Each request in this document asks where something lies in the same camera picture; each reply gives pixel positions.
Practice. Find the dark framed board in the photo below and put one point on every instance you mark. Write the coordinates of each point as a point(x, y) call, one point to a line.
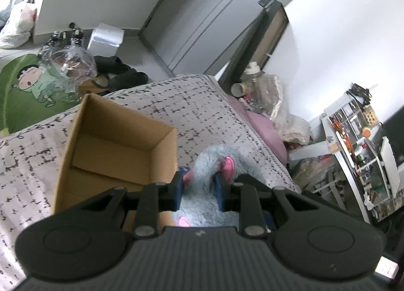
point(257, 45)

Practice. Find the grey plush toy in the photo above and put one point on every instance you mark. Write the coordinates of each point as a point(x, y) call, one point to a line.
point(199, 206)

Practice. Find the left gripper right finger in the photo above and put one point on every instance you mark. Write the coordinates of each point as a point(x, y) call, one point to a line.
point(242, 197)

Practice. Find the white side table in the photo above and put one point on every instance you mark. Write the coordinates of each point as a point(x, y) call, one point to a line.
point(360, 178)

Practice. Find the woven basket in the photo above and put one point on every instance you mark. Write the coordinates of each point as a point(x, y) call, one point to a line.
point(370, 116)

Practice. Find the large clear plastic bottle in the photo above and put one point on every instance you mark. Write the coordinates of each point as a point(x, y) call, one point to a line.
point(264, 90)

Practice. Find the clear plastic bag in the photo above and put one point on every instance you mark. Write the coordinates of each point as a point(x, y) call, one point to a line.
point(70, 66)

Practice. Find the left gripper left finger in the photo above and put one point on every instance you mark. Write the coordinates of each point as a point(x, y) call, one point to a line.
point(154, 206)

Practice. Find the crumpled white bags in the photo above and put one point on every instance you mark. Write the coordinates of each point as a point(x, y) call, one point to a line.
point(291, 128)

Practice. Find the black clothes pile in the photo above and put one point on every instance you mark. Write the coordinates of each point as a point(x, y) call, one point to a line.
point(117, 74)

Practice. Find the green cartoon mat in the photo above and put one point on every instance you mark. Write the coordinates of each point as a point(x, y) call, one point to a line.
point(28, 94)

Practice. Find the grey drawer organizer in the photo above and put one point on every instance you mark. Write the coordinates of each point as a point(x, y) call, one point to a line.
point(347, 110)

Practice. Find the pink pillow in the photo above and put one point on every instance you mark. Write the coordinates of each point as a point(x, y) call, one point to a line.
point(265, 129)

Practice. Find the cardboard box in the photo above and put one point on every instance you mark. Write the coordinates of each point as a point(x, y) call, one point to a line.
point(112, 146)

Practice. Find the patterned bed cover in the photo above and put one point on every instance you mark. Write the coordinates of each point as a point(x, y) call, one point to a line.
point(195, 106)

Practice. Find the white plastic bag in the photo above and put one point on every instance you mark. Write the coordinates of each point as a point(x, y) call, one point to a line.
point(17, 20)

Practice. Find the paper cup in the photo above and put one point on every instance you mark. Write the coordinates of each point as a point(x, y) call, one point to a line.
point(241, 89)

